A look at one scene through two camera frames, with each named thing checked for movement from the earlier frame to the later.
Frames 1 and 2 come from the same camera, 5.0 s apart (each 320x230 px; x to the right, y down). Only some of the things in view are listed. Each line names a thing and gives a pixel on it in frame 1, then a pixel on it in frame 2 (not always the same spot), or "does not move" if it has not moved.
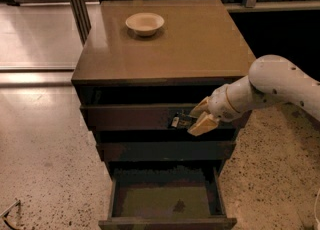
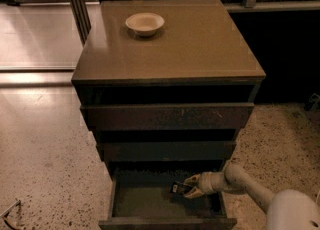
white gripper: (220, 104) to (207, 183)
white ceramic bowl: (144, 23) does not move
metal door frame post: (78, 4) does not move
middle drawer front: (166, 150) does not move
